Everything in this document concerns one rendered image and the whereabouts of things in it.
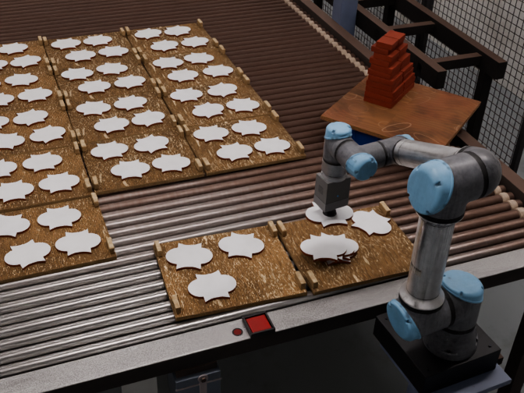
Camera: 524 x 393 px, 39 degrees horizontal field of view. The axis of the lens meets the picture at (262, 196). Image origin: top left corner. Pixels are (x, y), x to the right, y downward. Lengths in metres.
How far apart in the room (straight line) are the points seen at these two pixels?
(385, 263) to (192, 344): 0.69
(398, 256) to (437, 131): 0.69
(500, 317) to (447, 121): 1.13
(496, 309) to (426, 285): 1.92
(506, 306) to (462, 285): 1.80
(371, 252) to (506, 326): 1.39
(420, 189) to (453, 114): 1.43
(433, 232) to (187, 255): 0.90
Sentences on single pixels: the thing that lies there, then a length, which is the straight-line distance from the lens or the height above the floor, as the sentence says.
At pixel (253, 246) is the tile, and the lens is 2.39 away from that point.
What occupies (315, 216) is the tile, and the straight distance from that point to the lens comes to 2.23.
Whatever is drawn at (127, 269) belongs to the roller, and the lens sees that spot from 2.37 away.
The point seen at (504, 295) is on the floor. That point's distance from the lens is 3.86.
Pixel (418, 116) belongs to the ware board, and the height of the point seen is 1.04.
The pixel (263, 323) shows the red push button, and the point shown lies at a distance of 2.16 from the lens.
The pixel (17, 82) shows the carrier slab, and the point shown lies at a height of 0.95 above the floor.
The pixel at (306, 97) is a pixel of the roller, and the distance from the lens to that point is 3.36.
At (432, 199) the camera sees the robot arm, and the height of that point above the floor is 1.53.
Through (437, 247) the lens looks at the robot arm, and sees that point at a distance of 1.79.
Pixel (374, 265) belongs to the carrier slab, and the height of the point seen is 0.94.
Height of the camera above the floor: 2.46
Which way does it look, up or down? 35 degrees down
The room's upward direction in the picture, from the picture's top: 2 degrees clockwise
